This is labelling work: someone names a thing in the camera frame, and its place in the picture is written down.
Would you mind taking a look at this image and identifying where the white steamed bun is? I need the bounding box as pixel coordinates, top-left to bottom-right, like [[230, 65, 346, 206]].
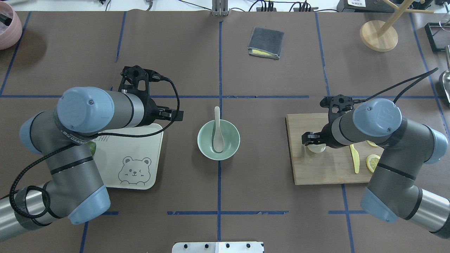
[[307, 143, 326, 154]]

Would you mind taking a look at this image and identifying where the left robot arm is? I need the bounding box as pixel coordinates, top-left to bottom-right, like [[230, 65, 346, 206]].
[[1, 65, 183, 241]]

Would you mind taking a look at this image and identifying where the wooden stand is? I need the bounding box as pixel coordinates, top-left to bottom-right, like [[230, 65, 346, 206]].
[[360, 0, 434, 52]]

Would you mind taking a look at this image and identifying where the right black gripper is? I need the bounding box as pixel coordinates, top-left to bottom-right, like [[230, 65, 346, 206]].
[[302, 95, 355, 146]]

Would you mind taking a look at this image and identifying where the grey folded cloth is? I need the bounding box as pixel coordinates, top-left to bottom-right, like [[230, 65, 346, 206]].
[[247, 27, 284, 60]]

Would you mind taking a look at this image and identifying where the white ceramic spoon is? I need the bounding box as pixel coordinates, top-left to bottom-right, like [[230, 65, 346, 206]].
[[213, 106, 224, 153]]

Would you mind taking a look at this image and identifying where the green avocado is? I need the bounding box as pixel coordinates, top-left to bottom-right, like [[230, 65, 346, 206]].
[[87, 141, 97, 156]]

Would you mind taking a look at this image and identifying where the metal scoop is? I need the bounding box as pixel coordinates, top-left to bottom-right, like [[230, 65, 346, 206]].
[[439, 45, 450, 106]]

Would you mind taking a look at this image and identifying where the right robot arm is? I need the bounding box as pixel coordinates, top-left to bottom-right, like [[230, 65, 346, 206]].
[[302, 95, 450, 239]]

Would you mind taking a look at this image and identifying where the aluminium frame post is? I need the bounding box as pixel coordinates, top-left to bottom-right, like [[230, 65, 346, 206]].
[[212, 0, 229, 17]]

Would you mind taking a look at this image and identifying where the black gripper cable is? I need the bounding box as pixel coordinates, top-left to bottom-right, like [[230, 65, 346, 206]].
[[9, 72, 181, 220]]

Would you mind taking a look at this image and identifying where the black tray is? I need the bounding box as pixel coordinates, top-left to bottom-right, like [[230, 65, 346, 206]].
[[424, 22, 450, 52]]

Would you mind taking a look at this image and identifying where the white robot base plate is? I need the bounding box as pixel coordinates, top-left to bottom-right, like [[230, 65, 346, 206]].
[[172, 241, 265, 253]]

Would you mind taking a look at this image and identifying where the mint green bowl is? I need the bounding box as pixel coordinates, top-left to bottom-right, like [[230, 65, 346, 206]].
[[197, 119, 240, 161]]

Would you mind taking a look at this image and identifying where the single lemon slice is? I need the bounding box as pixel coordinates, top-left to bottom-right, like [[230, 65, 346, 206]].
[[365, 154, 380, 174]]

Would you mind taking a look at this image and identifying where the wooden cutting board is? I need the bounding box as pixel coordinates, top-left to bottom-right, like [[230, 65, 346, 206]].
[[286, 113, 384, 185]]

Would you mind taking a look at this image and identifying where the cream bear serving tray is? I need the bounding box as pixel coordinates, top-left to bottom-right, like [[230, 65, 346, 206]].
[[93, 132, 163, 190]]

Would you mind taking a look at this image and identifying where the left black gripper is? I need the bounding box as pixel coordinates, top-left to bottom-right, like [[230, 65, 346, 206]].
[[118, 65, 184, 125]]

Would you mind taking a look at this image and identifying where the upper top lemon slice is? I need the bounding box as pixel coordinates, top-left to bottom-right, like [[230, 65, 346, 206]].
[[366, 141, 378, 147]]

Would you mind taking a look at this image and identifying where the yellow plastic knife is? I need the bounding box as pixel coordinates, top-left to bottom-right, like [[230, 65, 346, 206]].
[[349, 144, 360, 174]]

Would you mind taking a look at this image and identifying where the pink ice bowl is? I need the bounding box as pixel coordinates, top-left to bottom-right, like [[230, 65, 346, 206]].
[[0, 1, 23, 50]]

